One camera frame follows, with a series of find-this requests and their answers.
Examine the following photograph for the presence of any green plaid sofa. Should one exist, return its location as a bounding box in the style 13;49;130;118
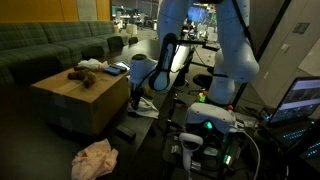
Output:
0;20;132;88

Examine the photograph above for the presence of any brown plush toy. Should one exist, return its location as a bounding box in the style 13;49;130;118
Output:
66;65;98;89

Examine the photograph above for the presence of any grey wall sign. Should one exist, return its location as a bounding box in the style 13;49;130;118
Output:
292;21;312;35

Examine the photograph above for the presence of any blue knitted cloth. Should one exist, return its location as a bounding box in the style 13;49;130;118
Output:
103;66;122;77

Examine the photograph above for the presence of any large cardboard box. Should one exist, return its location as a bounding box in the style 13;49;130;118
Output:
30;65;131;137

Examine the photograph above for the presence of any flat black block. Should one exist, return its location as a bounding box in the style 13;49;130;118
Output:
115;123;137;141

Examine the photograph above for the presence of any open laptop bright screen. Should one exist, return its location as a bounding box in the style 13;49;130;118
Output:
264;76;320;160

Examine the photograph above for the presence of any black electronics box green light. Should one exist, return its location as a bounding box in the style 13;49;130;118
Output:
162;131;258;179

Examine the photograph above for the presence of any black office stool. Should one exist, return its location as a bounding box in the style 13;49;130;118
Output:
192;73;215;90

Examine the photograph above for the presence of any blue lit background monitor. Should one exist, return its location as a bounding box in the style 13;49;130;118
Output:
187;5;211;24

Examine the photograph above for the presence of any small yellow green item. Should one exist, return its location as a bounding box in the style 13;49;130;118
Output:
197;91;208;104

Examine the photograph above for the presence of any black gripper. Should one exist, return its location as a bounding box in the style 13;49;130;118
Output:
130;87;145;107

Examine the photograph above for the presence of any white cable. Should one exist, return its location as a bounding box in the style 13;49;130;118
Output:
238;130;262;180

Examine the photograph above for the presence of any white lamp shade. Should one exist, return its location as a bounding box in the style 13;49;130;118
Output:
125;23;139;37

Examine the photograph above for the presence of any white bluish cloth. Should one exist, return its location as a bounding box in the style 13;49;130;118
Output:
127;96;161;120

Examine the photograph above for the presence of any white VR controller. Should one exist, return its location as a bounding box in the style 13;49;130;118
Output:
178;132;205;174

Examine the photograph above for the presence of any dark grey felt duster block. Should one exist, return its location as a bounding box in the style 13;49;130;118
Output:
110;63;130;73

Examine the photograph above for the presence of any white VR headset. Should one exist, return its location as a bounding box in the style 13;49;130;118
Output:
184;102;238;135

